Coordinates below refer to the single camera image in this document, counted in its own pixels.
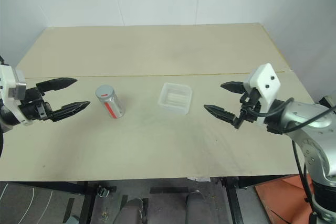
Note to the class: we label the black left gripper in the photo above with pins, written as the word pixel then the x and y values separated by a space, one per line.
pixel 32 107

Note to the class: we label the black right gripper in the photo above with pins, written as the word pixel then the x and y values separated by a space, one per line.
pixel 249 106

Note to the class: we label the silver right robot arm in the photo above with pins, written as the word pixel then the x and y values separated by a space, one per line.
pixel 315 140

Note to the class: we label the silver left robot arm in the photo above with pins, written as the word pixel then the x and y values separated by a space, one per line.
pixel 4 123

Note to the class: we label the clear plastic container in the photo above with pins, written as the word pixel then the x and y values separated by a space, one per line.
pixel 183 108

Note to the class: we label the silver can red label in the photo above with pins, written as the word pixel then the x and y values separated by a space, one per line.
pixel 111 103

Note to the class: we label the orange floor mat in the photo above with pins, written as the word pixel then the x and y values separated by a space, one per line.
pixel 283 200

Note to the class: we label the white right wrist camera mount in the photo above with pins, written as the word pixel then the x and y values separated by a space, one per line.
pixel 265 82

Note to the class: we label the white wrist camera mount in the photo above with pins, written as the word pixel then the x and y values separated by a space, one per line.
pixel 8 85
pixel 265 82

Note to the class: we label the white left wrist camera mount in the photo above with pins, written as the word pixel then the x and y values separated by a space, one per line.
pixel 8 85

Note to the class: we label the metal frame clamp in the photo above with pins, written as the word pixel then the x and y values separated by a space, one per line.
pixel 104 192

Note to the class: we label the black table frame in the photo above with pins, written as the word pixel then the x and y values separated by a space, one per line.
pixel 89 197

